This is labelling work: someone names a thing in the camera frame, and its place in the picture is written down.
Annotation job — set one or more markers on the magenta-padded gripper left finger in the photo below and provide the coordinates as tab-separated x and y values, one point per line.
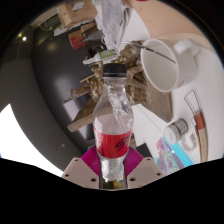
87	163

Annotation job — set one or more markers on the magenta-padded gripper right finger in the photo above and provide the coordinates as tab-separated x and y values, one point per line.
136	163

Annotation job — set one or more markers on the clear bottle with red label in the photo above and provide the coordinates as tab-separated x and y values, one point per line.
112	140

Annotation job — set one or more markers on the golden sculpture on wooden board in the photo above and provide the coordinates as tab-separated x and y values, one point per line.
140	86

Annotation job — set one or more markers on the white spray bottle green label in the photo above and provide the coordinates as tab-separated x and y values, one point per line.
106	55

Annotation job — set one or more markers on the thin paintbrush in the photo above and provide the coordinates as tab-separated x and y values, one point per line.
153	50

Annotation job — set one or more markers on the red box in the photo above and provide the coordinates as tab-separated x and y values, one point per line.
76	39

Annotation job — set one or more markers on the round ceiling spotlight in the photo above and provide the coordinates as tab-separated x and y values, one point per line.
24	38

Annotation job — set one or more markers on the folded newspaper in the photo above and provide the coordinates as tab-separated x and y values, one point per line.
115	20

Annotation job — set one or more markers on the brown cardboard box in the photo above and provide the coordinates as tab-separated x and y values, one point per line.
78	11

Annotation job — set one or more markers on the black wall screen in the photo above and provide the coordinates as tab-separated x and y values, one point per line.
78	113

